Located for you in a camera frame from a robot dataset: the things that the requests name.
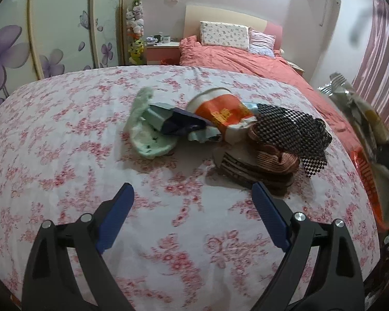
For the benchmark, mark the wardrobe with purple flowers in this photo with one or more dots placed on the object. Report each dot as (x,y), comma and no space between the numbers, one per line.
(61,22)

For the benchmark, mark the grey crumpled bag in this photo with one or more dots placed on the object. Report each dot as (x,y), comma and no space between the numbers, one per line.
(369,120)

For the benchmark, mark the red duvet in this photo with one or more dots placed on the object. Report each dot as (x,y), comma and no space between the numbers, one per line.
(240,64)

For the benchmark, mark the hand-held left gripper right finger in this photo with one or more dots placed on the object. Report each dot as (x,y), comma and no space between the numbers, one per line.
(270,215)

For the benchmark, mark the light blue carton box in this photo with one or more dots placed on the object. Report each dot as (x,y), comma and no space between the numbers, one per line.
(155,116)

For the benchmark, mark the brown striped knitted scarf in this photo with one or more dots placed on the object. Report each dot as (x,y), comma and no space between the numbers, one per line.
(269,167)

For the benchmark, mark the pink bedside table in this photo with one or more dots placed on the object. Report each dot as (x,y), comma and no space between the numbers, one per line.
(160,54)

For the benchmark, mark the cream and pink headboard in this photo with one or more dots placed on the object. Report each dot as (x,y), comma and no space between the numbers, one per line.
(214,14)

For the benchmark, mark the floral white pillow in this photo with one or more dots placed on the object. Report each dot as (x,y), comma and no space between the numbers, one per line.
(223,35)

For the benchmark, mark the pink floral blanket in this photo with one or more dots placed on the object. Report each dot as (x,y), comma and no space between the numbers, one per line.
(68,136)

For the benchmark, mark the light blue wrapper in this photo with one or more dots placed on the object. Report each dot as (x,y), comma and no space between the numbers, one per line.
(202,135)

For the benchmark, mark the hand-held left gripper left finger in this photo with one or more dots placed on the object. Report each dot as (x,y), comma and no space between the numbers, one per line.
(115,215)

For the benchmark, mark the dark cup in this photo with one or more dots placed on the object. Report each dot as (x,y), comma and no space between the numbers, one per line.
(158,38)

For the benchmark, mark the mint green fuzzy sock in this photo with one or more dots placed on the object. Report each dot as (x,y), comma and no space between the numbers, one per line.
(149,144)

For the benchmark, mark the pink curtain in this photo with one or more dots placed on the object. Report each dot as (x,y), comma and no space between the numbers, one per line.
(377,55)

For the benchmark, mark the black and white checkered cloth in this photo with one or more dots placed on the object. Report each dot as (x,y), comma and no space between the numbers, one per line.
(288,129)

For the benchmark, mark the orange and white paper cup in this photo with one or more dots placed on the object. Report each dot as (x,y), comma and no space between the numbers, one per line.
(220,110)

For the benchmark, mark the white mug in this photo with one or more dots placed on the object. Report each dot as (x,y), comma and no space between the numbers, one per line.
(165,39)

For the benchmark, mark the clear tube of plush toys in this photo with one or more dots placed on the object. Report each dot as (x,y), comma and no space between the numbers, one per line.
(136,29)

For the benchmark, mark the orange plastic basket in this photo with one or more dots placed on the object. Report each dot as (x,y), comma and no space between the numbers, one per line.
(366,181)

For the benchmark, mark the pink striped pillow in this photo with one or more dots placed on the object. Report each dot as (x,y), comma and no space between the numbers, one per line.
(262,42)

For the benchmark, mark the wooden bedside table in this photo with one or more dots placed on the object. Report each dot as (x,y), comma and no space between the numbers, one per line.
(296,67)

